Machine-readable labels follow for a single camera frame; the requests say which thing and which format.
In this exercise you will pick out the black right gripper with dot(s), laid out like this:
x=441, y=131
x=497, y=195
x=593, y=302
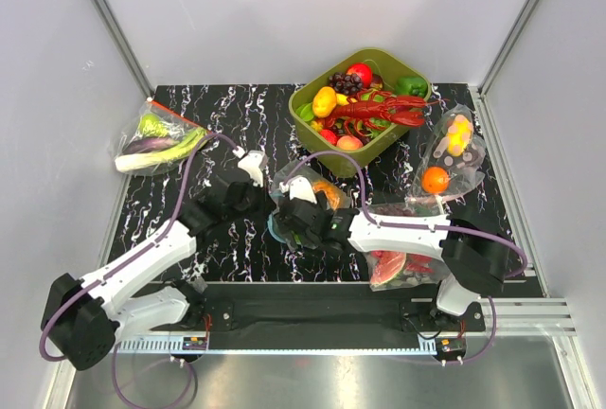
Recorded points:
x=321, y=204

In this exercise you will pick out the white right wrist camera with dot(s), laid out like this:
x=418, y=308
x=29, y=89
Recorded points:
x=298, y=188

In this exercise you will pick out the fake watermelon slice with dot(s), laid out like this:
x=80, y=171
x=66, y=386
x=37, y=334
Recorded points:
x=387, y=265

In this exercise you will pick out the green fake bell pepper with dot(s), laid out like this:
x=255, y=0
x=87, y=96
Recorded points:
x=411, y=86

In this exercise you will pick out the bag with corn and orange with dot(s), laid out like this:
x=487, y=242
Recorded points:
x=456, y=147

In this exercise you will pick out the fake orange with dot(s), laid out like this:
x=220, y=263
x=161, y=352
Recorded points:
x=435, y=180

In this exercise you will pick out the blue zip top bag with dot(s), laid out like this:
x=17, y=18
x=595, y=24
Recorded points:
x=286, y=174

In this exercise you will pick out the bag with watermelon slice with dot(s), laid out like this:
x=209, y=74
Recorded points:
x=417, y=269

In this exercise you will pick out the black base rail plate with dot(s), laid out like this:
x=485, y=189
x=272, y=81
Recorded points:
x=342, y=310

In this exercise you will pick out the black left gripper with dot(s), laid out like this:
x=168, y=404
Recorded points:
x=266, y=204

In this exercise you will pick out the white slotted cable duct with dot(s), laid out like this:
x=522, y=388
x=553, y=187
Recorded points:
x=224, y=344

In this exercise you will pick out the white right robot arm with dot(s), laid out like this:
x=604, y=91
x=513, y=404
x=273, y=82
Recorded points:
x=401, y=250

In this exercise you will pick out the fake peach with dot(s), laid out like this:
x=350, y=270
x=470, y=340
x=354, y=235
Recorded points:
x=349, y=143

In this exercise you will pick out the bag with fake vegetables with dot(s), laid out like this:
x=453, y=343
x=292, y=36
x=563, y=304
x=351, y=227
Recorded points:
x=156, y=142

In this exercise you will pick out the orange netted fake fruit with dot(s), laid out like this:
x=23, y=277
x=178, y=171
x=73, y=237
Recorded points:
x=333, y=194

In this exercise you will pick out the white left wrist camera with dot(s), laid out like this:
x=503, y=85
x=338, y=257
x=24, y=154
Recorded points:
x=254, y=164

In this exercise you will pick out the red fake apple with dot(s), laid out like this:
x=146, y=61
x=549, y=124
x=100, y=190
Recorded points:
x=362, y=71

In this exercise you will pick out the yellow-orange fake fruit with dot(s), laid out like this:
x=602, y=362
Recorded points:
x=324, y=102

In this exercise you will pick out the dark purple fake grapes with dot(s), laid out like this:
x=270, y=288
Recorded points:
x=346, y=84

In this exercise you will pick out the red fake lobster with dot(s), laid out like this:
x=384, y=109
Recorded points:
x=375, y=111

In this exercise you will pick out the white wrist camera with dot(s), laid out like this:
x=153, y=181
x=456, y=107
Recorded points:
x=254, y=164
x=298, y=188

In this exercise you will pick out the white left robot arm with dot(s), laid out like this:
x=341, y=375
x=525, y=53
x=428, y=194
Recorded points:
x=84, y=318

